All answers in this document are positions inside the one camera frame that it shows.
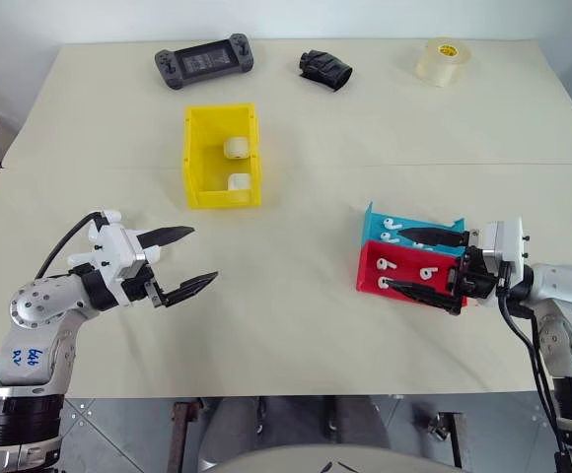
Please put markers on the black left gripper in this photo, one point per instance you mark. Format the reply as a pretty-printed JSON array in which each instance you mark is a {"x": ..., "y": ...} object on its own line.
[{"x": 135, "y": 290}]

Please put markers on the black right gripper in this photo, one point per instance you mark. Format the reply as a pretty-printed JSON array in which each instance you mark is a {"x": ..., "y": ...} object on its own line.
[{"x": 473, "y": 281}]

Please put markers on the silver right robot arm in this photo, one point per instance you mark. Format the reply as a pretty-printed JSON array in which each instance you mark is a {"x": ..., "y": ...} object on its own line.
[{"x": 562, "y": 290}]

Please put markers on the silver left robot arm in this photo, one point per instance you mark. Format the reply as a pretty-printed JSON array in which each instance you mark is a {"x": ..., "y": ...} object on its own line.
[{"x": 29, "y": 355}]

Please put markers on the yellow plastic bin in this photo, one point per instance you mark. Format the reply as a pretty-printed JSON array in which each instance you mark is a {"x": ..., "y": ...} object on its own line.
[{"x": 207, "y": 197}]

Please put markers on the white earbud case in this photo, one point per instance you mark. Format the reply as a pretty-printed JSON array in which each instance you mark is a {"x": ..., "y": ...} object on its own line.
[
  {"x": 239, "y": 182},
  {"x": 236, "y": 148}
]

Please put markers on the white earbud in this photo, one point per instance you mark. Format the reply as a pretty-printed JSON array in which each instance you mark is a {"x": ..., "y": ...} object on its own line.
[
  {"x": 383, "y": 282},
  {"x": 429, "y": 273}
]

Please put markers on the red plastic tray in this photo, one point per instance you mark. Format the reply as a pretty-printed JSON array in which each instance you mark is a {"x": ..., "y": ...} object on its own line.
[{"x": 409, "y": 263}]

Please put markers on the blue plastic tray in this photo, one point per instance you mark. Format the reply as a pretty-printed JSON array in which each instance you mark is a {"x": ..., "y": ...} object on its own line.
[{"x": 372, "y": 229}]

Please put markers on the rusty metal table leg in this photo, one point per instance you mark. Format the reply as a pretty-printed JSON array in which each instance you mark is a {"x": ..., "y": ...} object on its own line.
[
  {"x": 451, "y": 438},
  {"x": 180, "y": 433}
]

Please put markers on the clear adhesive tape roll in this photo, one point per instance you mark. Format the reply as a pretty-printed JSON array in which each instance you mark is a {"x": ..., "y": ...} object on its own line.
[{"x": 441, "y": 64}]

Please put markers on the grey handheld game controller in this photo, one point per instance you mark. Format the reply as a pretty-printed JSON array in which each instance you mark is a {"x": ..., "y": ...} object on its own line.
[{"x": 202, "y": 59}]

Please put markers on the light grey robot torso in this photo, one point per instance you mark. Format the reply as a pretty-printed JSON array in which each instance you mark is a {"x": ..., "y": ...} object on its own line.
[{"x": 340, "y": 460}]

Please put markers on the black crumpled sleeve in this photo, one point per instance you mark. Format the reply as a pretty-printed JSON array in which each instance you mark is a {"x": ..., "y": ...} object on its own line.
[{"x": 323, "y": 66}]

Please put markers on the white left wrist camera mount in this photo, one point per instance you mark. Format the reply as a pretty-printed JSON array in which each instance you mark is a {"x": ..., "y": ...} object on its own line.
[{"x": 118, "y": 246}]

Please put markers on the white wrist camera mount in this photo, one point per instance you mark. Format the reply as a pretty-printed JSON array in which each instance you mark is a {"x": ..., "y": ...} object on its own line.
[
  {"x": 505, "y": 246},
  {"x": 118, "y": 246}
]

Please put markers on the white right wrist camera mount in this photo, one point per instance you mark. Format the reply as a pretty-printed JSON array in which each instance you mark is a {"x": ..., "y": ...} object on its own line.
[{"x": 505, "y": 246}]

